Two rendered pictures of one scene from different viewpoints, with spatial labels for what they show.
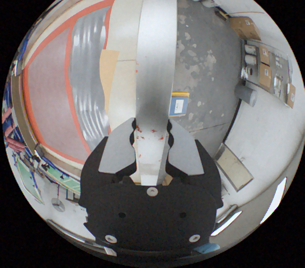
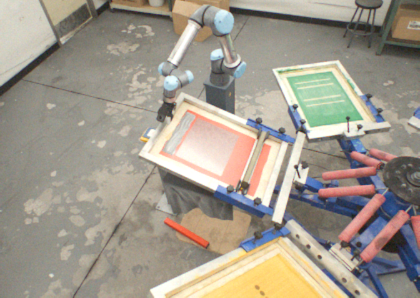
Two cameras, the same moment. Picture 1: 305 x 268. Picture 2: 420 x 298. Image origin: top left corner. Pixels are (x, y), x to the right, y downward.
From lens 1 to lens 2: 1.94 m
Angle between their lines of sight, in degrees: 9
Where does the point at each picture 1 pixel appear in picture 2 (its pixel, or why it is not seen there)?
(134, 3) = (155, 147)
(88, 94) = (175, 134)
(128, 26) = (160, 141)
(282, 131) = not seen: outside the picture
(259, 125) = not seen: outside the picture
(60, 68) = (183, 145)
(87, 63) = (172, 139)
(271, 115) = not seen: outside the picture
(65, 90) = (184, 140)
